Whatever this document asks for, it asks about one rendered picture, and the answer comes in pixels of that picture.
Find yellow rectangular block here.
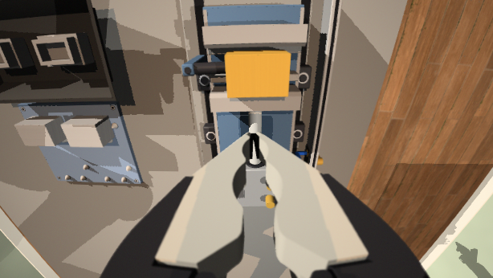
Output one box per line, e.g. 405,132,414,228
225,50,291,98

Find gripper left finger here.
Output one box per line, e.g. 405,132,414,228
100,132,254,278

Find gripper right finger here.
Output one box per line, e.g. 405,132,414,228
254,132,430,278

